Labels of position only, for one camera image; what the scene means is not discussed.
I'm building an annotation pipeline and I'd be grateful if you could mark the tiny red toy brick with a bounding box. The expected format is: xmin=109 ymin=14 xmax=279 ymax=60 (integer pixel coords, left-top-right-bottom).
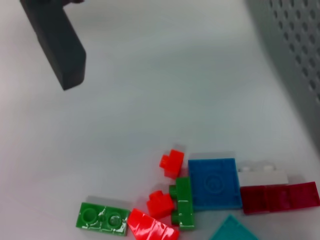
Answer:
xmin=159 ymin=149 xmax=185 ymax=180

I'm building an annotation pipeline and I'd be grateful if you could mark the large red toy brick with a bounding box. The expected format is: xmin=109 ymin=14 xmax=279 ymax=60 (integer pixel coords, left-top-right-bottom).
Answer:
xmin=126 ymin=208 xmax=180 ymax=240

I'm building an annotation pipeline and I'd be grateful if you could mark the grey-green perforated storage bin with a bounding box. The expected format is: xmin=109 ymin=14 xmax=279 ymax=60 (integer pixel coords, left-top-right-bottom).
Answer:
xmin=246 ymin=0 xmax=320 ymax=161

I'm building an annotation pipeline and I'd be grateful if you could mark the dark red toy brick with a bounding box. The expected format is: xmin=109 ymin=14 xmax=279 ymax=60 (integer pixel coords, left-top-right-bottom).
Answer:
xmin=239 ymin=181 xmax=320 ymax=215

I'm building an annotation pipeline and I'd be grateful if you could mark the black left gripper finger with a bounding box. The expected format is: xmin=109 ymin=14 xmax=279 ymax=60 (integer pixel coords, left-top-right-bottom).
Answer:
xmin=19 ymin=0 xmax=87 ymax=91

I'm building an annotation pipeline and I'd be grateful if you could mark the teal toy brick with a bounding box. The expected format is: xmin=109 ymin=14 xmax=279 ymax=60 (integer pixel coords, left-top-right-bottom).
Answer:
xmin=208 ymin=214 xmax=260 ymax=240

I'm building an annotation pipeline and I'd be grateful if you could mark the flat green toy brick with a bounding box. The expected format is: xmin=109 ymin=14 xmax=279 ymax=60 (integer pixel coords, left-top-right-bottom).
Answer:
xmin=76 ymin=202 xmax=131 ymax=236

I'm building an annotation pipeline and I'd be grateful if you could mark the dark green toy brick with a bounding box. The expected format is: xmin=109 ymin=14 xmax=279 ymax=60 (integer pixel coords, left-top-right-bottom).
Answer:
xmin=169 ymin=176 xmax=195 ymax=231

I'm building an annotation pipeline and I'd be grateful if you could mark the blue toy brick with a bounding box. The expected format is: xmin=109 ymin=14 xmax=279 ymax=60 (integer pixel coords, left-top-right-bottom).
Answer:
xmin=187 ymin=157 xmax=243 ymax=211

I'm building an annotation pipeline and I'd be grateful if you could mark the white toy brick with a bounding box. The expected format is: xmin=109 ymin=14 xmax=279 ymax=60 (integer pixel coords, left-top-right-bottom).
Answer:
xmin=237 ymin=162 xmax=290 ymax=187

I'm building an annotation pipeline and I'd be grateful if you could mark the small red toy brick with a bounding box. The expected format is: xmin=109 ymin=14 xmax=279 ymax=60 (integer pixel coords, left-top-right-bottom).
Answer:
xmin=146 ymin=190 xmax=175 ymax=219

